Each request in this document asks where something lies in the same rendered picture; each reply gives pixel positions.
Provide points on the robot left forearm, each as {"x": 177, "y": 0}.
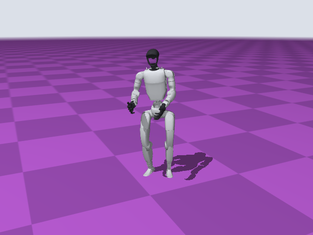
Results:
{"x": 169, "y": 99}

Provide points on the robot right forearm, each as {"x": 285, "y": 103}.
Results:
{"x": 134, "y": 97}

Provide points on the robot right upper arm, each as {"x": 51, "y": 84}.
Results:
{"x": 137, "y": 83}

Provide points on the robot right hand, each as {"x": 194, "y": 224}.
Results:
{"x": 131, "y": 106}

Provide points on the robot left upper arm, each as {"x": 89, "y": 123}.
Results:
{"x": 171, "y": 81}

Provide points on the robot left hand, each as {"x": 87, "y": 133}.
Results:
{"x": 162, "y": 109}

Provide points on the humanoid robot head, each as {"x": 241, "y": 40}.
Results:
{"x": 152, "y": 53}

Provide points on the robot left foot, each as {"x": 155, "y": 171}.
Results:
{"x": 169, "y": 173}

